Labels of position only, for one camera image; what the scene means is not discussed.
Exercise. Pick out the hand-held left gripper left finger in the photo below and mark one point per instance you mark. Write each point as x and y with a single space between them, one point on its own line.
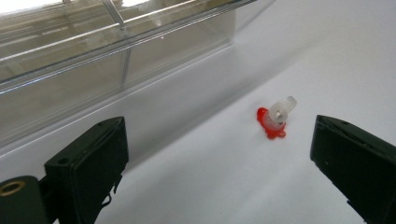
84 168

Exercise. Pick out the clear plastic compartment box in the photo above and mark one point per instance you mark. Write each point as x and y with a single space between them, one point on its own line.
102 59

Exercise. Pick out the small red and clear tube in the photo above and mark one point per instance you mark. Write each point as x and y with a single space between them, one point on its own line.
275 119

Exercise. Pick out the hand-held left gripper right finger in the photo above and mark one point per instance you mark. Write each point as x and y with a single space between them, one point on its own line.
358 158

